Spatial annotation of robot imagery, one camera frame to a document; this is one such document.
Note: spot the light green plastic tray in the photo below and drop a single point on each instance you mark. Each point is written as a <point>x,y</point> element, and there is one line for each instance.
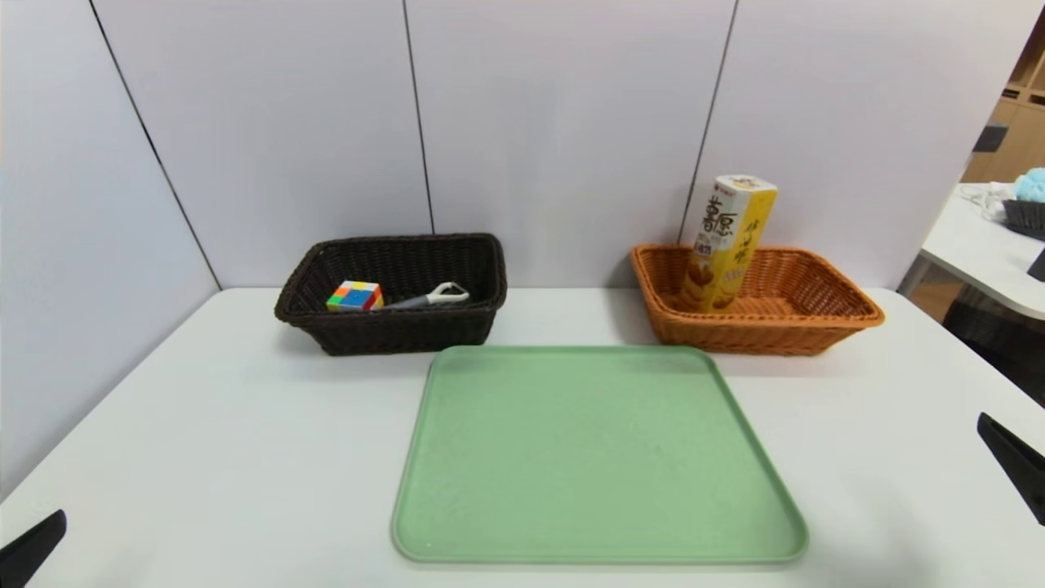
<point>588,457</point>

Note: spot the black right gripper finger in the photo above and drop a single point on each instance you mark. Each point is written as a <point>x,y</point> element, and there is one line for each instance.
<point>1020,461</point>

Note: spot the multicoloured puzzle cube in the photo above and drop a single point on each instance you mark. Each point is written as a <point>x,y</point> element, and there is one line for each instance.
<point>354,296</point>

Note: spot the orange wicker basket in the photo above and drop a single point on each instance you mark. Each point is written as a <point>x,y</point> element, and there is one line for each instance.
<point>775,331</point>

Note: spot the white crumpled cloth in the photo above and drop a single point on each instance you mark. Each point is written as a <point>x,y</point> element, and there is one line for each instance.
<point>989,200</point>

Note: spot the light blue fluffy object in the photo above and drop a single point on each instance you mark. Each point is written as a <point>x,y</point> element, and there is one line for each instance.
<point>1033,186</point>

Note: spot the flat black object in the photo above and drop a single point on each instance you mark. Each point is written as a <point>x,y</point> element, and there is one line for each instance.
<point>1038,266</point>

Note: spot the white background table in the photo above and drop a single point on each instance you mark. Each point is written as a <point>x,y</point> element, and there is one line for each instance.
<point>980,253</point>

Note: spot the small dark background basket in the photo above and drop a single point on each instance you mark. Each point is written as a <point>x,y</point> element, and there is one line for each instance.
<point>1027,219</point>

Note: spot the dark brown wicker basket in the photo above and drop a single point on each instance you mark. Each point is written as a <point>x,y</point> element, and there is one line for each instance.
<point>392,331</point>

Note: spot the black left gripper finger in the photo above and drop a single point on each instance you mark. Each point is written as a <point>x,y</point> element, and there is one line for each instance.
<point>28,551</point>

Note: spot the yellow potato chip box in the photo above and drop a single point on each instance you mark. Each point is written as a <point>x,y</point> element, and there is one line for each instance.
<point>727,237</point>

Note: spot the dark grey wall box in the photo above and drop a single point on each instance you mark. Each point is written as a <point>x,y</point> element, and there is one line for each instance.
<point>989,137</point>

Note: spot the wooden shelf unit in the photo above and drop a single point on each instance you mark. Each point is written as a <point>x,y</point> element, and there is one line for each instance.
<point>1020,139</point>

